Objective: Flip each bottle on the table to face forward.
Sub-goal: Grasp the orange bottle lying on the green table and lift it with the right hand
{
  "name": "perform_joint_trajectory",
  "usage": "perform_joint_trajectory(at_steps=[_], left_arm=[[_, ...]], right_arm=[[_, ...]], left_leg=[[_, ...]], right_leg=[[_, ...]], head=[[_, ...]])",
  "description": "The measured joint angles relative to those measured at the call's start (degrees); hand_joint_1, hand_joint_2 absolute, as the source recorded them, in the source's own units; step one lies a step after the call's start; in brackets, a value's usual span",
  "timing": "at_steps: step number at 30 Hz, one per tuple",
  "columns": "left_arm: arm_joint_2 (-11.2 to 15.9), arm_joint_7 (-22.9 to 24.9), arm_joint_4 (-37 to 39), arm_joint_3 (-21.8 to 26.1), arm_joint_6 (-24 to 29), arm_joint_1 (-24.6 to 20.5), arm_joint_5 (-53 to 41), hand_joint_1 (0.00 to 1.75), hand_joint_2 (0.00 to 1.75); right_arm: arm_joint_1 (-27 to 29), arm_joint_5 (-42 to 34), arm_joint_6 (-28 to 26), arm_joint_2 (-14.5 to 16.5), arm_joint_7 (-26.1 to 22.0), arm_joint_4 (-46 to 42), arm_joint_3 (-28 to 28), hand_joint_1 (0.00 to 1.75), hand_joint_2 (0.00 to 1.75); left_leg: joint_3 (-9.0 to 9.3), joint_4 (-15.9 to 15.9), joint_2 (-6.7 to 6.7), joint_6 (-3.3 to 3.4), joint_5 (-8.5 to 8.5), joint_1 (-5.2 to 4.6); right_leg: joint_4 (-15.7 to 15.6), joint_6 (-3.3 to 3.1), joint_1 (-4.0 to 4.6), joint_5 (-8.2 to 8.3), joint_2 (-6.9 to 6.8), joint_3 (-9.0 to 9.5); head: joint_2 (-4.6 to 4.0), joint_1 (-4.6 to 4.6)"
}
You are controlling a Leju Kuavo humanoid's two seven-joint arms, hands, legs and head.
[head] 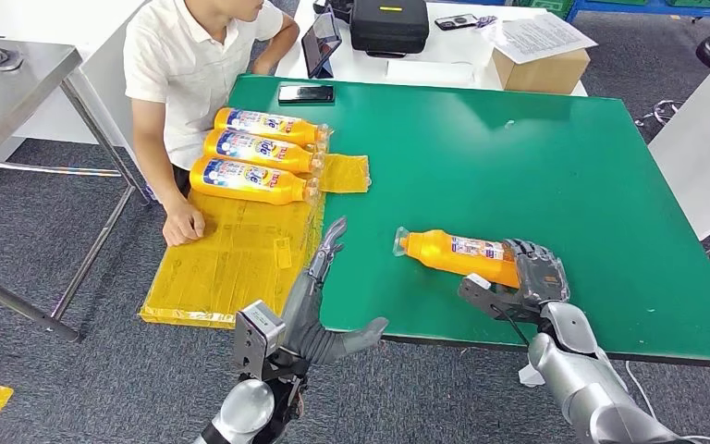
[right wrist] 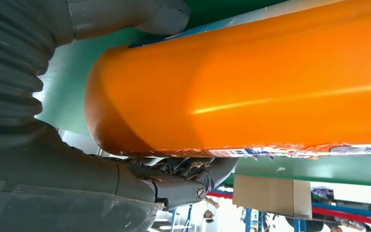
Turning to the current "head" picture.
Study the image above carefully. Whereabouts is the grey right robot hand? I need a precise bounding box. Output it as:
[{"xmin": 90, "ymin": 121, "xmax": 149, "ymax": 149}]
[{"xmin": 501, "ymin": 237, "xmax": 571, "ymax": 308}]

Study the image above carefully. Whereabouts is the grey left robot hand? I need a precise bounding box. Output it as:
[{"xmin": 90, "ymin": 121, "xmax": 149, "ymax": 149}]
[{"xmin": 278, "ymin": 216, "xmax": 390, "ymax": 367}]

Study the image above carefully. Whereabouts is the person's right hand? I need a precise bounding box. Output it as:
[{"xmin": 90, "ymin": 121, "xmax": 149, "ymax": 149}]
[{"xmin": 162, "ymin": 199, "xmax": 207, "ymax": 248}]

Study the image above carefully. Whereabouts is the orange detergent bottle clear cap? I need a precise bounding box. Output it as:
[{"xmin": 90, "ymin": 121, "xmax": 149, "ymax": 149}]
[
  {"xmin": 214, "ymin": 106, "xmax": 332, "ymax": 148},
  {"xmin": 190, "ymin": 155, "xmax": 321, "ymax": 206},
  {"xmin": 202, "ymin": 129, "xmax": 325, "ymax": 176},
  {"xmin": 391, "ymin": 226, "xmax": 522, "ymax": 290}
]

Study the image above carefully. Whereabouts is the yellow taped cardboard mat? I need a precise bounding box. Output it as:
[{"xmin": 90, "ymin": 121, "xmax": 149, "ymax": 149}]
[{"xmin": 139, "ymin": 143, "xmax": 373, "ymax": 330}]

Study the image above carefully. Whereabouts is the white table leg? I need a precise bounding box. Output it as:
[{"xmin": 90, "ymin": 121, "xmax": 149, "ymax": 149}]
[{"xmin": 518, "ymin": 363, "xmax": 546, "ymax": 389}]

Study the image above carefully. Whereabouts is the person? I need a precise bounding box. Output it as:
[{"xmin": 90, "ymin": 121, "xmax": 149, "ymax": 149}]
[{"xmin": 123, "ymin": 0, "xmax": 301, "ymax": 248}]

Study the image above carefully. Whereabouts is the black smartphone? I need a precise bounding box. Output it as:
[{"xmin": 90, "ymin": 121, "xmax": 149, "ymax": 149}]
[{"xmin": 277, "ymin": 84, "xmax": 336, "ymax": 105}]

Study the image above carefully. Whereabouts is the brown cardboard box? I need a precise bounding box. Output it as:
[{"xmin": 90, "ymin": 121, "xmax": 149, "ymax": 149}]
[{"xmin": 492, "ymin": 47, "xmax": 592, "ymax": 95}]

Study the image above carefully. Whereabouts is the white side table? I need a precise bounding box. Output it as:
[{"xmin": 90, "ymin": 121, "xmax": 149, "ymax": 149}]
[{"xmin": 647, "ymin": 33, "xmax": 710, "ymax": 292}]

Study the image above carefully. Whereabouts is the steel table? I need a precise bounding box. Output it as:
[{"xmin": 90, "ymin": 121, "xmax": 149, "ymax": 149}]
[{"xmin": 0, "ymin": 35, "xmax": 154, "ymax": 344}]

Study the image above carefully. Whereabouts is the black tablet on stand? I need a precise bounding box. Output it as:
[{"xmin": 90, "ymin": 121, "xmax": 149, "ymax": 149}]
[{"xmin": 300, "ymin": 10, "xmax": 343, "ymax": 80}]

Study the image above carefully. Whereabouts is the grey metal part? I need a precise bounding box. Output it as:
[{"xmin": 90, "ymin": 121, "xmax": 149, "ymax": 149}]
[{"xmin": 0, "ymin": 47, "xmax": 26, "ymax": 73}]

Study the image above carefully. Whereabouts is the printed paper sheet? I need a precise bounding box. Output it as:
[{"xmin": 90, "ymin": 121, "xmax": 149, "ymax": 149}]
[{"xmin": 484, "ymin": 12, "xmax": 599, "ymax": 65}]

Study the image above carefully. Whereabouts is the black device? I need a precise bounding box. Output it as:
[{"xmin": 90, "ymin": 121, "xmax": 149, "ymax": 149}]
[{"xmin": 312, "ymin": 0, "xmax": 354, "ymax": 24}]

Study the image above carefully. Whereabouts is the blue metal rack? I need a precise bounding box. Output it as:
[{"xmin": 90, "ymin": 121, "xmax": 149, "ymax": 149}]
[{"xmin": 566, "ymin": 0, "xmax": 710, "ymax": 33}]

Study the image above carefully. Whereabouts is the black carrying case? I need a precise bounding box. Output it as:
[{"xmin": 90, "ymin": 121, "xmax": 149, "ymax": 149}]
[{"xmin": 349, "ymin": 0, "xmax": 431, "ymax": 58}]

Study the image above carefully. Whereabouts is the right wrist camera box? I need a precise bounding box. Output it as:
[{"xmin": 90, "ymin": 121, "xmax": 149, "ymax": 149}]
[{"xmin": 458, "ymin": 273, "xmax": 543, "ymax": 326}]

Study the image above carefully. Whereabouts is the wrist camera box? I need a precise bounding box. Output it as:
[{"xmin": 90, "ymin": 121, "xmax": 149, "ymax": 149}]
[
  {"xmin": 232, "ymin": 300, "xmax": 287, "ymax": 382},
  {"xmin": 458, "ymin": 273, "xmax": 543, "ymax": 326}
]

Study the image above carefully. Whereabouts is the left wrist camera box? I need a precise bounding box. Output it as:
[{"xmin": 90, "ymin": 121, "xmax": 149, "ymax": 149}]
[{"xmin": 232, "ymin": 300, "xmax": 287, "ymax": 382}]

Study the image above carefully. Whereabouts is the white floor cable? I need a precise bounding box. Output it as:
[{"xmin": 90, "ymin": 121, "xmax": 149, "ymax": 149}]
[{"xmin": 624, "ymin": 360, "xmax": 710, "ymax": 444}]

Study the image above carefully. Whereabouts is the grey coiled cable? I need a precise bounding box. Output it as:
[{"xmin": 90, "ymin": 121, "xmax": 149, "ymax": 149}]
[{"xmin": 634, "ymin": 99, "xmax": 687, "ymax": 129}]

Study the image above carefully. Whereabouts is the black phone showing camera lenses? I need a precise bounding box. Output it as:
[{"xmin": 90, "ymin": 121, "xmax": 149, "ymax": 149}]
[{"xmin": 435, "ymin": 13, "xmax": 480, "ymax": 31}]

